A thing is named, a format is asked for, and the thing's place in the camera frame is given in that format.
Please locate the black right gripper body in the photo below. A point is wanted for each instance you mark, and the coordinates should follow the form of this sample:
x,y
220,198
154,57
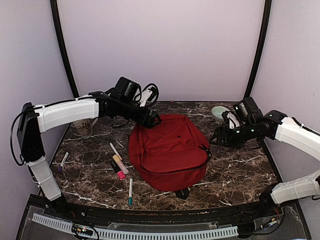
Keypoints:
x,y
237,139

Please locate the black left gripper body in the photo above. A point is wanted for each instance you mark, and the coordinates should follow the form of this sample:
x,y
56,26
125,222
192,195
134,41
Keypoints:
x,y
126,112

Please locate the white pink-tipped marker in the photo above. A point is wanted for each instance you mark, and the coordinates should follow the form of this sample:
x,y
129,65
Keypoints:
x,y
115,151

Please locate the pastel yellow pink highlighter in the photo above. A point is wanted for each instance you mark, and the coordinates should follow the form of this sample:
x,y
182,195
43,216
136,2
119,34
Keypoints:
x,y
120,164

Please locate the black pink highlighter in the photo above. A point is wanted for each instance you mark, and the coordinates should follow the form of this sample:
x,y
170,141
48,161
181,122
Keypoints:
x,y
117,169

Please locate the red student backpack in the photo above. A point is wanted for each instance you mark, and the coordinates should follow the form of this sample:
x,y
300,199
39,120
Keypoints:
x,y
172,156

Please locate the white teal marker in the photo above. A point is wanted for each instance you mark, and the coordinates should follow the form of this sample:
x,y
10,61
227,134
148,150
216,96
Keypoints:
x,y
130,193

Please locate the white purple marker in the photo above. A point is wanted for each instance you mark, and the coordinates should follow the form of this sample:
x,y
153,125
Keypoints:
x,y
63,162

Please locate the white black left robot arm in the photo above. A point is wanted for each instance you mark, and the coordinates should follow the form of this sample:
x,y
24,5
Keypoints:
x,y
25,136

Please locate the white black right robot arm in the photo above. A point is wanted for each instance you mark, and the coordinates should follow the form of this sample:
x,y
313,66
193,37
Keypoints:
x,y
280,127

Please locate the pale green ceramic bowl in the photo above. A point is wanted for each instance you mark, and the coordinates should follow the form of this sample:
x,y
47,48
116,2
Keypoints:
x,y
217,112

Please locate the white patterned mug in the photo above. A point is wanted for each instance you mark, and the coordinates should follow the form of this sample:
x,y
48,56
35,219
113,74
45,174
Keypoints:
x,y
85,127

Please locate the small circuit board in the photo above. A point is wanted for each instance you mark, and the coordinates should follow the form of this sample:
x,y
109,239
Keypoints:
x,y
81,230

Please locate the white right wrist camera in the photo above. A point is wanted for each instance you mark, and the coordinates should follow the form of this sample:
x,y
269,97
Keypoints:
x,y
231,119

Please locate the black front rail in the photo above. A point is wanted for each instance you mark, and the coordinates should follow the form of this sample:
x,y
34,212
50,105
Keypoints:
x,y
171,211

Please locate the right black frame post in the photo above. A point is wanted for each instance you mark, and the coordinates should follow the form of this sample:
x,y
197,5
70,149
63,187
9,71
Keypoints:
x,y
259,48

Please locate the black frame post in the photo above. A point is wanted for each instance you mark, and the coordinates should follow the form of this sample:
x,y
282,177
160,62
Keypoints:
x,y
259,48
62,47

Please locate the left black frame post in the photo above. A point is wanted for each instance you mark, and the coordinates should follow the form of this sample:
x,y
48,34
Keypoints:
x,y
62,47

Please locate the white slotted cable duct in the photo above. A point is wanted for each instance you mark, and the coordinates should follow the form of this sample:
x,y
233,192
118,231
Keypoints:
x,y
119,231

